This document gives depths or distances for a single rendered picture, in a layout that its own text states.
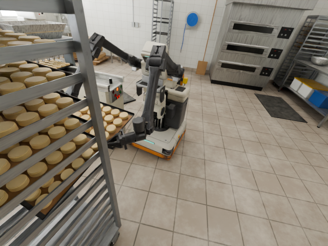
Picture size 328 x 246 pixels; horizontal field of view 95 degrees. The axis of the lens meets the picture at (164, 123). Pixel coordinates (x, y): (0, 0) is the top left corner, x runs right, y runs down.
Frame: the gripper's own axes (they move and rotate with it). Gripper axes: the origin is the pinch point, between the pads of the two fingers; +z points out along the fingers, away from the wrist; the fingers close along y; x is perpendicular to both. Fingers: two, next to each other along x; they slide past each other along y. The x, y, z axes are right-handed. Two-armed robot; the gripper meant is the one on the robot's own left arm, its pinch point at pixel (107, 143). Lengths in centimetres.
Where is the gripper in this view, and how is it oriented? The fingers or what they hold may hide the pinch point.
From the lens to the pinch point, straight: 82.1
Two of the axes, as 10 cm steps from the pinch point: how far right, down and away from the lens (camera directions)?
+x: -3.5, -6.8, 6.5
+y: -0.4, 7.0, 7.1
